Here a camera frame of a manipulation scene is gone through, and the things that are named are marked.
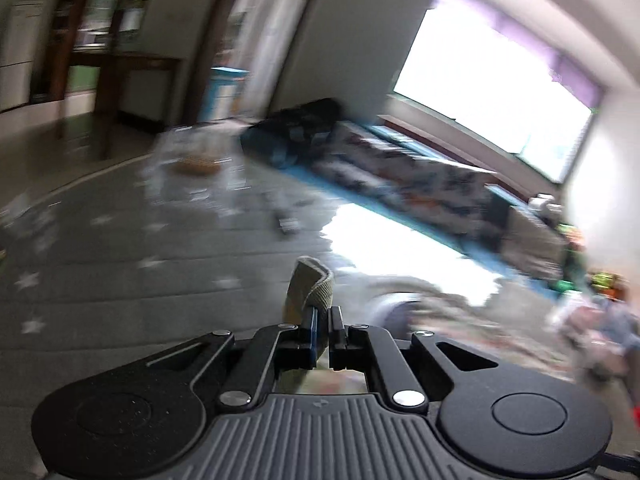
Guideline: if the green patterned children's garment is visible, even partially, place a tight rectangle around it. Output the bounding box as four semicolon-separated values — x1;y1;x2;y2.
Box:
282;256;334;325

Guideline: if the dark clothes pile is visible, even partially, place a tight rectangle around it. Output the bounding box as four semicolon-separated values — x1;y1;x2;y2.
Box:
256;98;343;140

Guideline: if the blue sofa cover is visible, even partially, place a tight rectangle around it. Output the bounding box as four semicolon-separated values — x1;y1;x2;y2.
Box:
241;119;586;294

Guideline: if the butterfly print pillow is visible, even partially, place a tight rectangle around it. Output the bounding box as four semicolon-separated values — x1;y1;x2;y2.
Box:
311;122;495;238

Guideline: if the clear plastic bag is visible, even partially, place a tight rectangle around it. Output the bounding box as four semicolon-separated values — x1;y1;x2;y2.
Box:
141;122;246;214

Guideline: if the grey cushion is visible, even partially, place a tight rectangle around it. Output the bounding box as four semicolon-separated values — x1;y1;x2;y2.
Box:
500;206;567;282

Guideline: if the dark wooden chair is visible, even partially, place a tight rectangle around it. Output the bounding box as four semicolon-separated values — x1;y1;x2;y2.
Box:
66;50;181;159

